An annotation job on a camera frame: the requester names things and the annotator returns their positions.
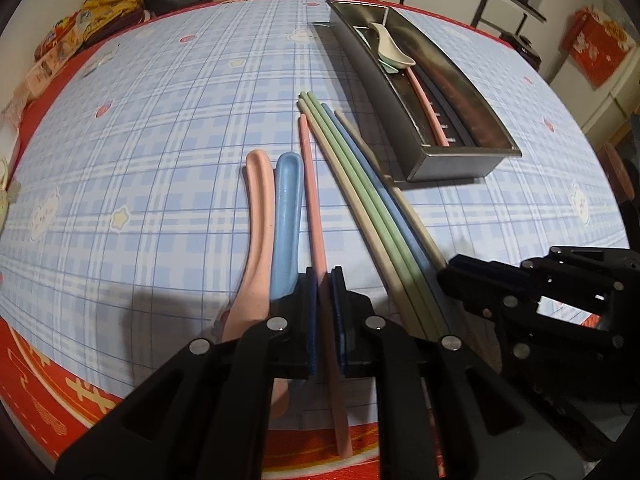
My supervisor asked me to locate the blue spoon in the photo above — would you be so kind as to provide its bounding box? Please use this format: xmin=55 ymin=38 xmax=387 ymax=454
xmin=270 ymin=152 xmax=305 ymax=301

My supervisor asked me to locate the beige chopstick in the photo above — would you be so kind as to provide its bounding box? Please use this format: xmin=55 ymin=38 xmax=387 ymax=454
xmin=334 ymin=110 xmax=451 ymax=271
xmin=297 ymin=100 xmax=428 ymax=343

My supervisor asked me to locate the red orange snack bag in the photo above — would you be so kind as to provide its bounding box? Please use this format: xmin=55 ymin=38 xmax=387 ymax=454
xmin=35 ymin=10 xmax=86 ymax=61

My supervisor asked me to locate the perforated steel utensil tray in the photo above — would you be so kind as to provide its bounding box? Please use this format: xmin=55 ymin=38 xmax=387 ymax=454
xmin=327 ymin=1 xmax=522 ymax=183

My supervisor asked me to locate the green chopstick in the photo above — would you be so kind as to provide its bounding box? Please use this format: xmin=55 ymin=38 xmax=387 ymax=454
xmin=299 ymin=91 xmax=441 ymax=341
xmin=306 ymin=91 xmax=446 ymax=340

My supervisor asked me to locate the red printed cloth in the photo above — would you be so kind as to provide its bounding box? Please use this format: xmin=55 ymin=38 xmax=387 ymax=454
xmin=562 ymin=7 xmax=638 ymax=88

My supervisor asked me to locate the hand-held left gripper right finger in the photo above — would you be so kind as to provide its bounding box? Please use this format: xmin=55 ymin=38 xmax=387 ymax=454
xmin=329 ymin=266 xmax=598 ymax=480

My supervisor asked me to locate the teal spoon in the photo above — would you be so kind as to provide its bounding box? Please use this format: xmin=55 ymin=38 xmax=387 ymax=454
xmin=357 ymin=27 xmax=401 ymax=73

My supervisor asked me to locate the pink chopstick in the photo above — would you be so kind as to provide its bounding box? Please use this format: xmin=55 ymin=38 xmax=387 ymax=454
xmin=298 ymin=114 xmax=353 ymax=458
xmin=405 ymin=67 xmax=448 ymax=147

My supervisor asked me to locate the brown rice cooker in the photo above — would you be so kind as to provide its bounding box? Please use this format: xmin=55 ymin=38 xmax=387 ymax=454
xmin=500 ymin=30 xmax=542 ymax=71

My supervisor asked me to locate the yellow and maroon clothes pile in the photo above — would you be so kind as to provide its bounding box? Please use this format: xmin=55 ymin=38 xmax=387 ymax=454
xmin=80 ymin=0 xmax=221 ymax=46

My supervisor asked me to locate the pink spoon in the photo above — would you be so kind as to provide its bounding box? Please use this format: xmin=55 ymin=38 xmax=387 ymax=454
xmin=221 ymin=150 xmax=293 ymax=418

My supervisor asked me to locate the cream refrigerator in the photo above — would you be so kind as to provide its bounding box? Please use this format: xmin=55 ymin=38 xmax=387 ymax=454
xmin=580 ymin=45 xmax=640 ymax=146

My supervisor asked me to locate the beige spoon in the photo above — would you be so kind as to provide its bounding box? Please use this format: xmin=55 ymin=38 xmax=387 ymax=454
xmin=368 ymin=21 xmax=417 ymax=70

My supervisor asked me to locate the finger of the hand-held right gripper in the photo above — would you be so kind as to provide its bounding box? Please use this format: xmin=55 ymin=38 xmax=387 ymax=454
xmin=446 ymin=247 xmax=557 ymax=297
xmin=438 ymin=271 xmax=537 ymax=377

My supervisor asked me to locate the black metal rack frame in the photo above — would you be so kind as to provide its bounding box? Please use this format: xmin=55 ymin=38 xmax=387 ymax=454
xmin=470 ymin=0 xmax=531 ymax=36

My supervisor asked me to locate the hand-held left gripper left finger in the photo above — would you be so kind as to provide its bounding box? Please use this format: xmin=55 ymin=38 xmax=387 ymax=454
xmin=59 ymin=266 xmax=319 ymax=480

